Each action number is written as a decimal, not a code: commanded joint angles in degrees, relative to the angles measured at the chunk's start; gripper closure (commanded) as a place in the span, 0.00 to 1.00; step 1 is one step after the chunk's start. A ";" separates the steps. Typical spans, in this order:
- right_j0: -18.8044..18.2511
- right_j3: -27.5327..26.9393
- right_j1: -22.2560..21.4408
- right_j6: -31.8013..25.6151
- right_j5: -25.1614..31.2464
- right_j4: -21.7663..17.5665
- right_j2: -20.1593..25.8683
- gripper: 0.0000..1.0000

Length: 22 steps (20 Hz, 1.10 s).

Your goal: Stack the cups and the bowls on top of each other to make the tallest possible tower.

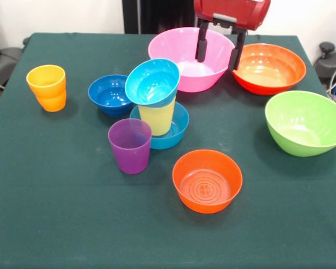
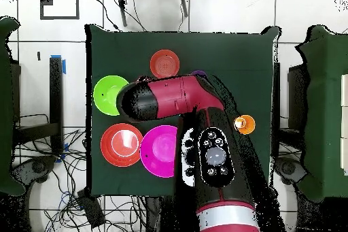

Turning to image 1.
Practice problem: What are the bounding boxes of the purple plastic cup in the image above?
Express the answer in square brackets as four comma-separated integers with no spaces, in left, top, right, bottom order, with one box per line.
[108,118,153,175]

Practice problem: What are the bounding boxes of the dark green table cloth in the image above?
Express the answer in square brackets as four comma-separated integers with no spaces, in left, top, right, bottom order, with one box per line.
[0,33,336,269]

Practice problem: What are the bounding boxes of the large lime green bowl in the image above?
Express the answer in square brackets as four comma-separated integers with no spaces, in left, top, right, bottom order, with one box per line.
[264,90,336,157]

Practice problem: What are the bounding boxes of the medium blue bowl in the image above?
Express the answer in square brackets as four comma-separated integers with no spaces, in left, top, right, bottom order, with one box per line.
[129,101,190,150]

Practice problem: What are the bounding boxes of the small orange bowl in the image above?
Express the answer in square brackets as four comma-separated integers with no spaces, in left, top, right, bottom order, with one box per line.
[172,149,244,215]

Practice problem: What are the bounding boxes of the large pink bowl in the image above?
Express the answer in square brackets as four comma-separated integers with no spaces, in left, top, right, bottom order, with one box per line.
[147,27,237,94]

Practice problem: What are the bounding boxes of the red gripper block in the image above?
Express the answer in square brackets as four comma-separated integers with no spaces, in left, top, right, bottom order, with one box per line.
[193,0,272,72]

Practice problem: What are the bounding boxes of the large red-orange bowl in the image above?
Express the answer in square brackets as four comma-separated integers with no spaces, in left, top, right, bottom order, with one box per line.
[230,43,307,96]

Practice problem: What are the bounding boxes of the small dark blue bowl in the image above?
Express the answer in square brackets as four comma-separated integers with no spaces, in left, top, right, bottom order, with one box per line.
[87,74,135,118]

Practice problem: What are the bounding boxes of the yellow plastic cup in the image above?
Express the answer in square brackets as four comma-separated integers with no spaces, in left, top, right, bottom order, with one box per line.
[138,96,176,137]

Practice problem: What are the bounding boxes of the small cyan bowl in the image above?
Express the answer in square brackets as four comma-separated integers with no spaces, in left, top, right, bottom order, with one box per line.
[124,58,181,108]

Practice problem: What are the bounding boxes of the orange plastic cup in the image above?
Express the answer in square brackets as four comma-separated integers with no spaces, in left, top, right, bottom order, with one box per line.
[26,64,67,113]

